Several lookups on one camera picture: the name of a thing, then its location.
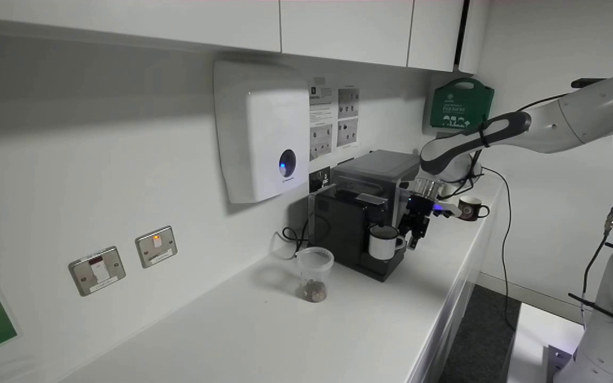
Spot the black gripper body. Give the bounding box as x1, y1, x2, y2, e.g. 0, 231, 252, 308
400, 189, 439, 231

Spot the white mug with dark rim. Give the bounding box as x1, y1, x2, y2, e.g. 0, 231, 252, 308
365, 223, 409, 265

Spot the clear plastic cup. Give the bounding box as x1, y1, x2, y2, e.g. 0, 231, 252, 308
293, 245, 336, 305

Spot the white robot base platform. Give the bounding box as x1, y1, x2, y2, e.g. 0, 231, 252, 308
507, 302, 584, 383

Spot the black coffee maker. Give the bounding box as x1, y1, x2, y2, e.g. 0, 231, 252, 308
307, 181, 411, 284

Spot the white base cabinet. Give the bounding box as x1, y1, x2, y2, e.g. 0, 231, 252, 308
406, 225, 493, 383

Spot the green first aid box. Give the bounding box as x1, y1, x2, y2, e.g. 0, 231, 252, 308
423, 77, 495, 134

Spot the paper sheet with text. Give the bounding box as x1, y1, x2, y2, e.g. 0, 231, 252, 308
308, 84, 339, 125

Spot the white paper towel dispenser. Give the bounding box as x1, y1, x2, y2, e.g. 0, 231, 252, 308
213, 60, 313, 208

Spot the thin gray cable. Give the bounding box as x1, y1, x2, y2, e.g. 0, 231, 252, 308
479, 167, 516, 300

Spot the black wall socket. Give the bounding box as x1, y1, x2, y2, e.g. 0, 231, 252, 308
307, 167, 334, 197

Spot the black coffee maker cable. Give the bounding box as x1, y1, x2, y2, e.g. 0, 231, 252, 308
280, 223, 313, 254

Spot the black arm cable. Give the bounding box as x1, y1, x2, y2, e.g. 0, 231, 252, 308
578, 134, 613, 306

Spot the white wall cabinet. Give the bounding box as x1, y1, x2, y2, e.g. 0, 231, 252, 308
0, 0, 493, 77

